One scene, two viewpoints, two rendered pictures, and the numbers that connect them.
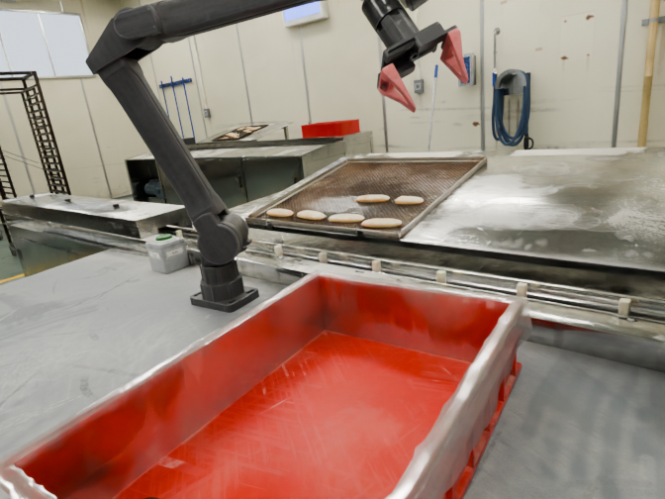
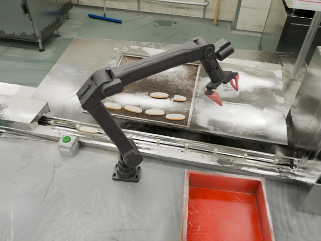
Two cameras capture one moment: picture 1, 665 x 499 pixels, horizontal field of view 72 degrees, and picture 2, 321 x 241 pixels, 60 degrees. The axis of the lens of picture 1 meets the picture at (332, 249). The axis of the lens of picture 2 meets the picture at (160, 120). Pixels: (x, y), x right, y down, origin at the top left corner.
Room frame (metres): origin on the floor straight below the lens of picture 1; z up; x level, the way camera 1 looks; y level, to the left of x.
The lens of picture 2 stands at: (0.11, 0.51, 1.85)
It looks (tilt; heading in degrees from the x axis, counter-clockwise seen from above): 42 degrees down; 329
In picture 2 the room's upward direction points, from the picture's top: 2 degrees clockwise
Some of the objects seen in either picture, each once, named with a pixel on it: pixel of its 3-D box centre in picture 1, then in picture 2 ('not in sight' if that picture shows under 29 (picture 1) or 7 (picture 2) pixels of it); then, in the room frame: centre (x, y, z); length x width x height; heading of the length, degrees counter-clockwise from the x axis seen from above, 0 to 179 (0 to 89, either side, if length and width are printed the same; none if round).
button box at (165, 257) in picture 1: (169, 259); (69, 147); (1.11, 0.42, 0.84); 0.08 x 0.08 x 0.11; 49
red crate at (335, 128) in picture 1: (331, 129); not in sight; (4.86, -0.12, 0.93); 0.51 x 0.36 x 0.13; 53
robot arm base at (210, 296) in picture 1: (222, 281); (126, 168); (0.86, 0.23, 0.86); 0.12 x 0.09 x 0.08; 55
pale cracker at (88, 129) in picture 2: not in sight; (88, 129); (1.18, 0.30, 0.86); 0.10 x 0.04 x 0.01; 49
